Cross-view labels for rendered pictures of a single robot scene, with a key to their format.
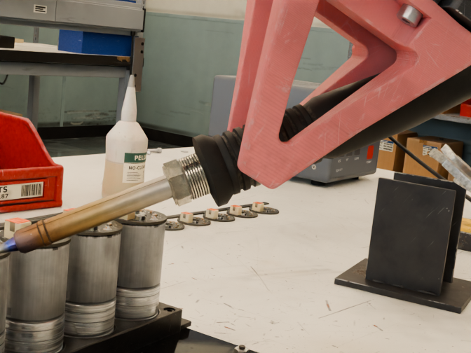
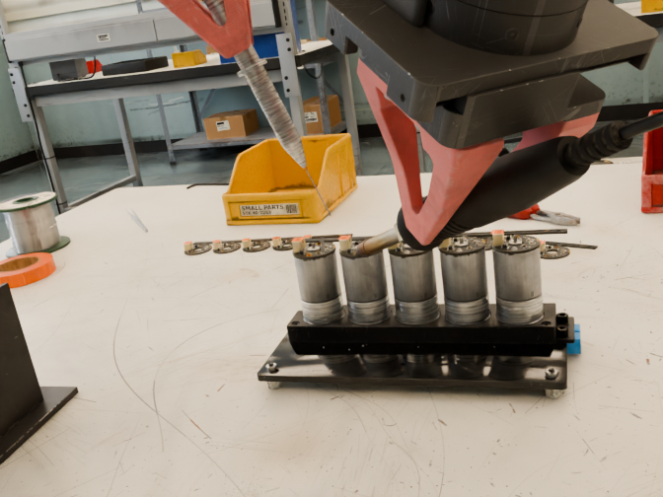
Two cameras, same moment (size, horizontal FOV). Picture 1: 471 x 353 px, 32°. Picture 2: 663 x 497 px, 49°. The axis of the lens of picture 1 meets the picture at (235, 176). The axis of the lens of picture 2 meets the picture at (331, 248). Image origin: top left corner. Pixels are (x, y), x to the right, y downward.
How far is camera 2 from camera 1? 33 cm
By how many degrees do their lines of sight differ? 75
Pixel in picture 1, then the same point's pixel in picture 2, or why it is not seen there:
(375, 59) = (528, 140)
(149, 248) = (507, 271)
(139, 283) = (503, 295)
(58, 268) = (407, 270)
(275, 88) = (399, 173)
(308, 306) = not seen: outside the picture
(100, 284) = (454, 288)
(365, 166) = not seen: outside the picture
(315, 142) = (425, 215)
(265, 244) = not seen: outside the picture
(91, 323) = (452, 313)
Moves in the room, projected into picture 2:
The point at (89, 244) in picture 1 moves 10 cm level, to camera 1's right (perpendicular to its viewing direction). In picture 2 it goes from (444, 258) to (544, 331)
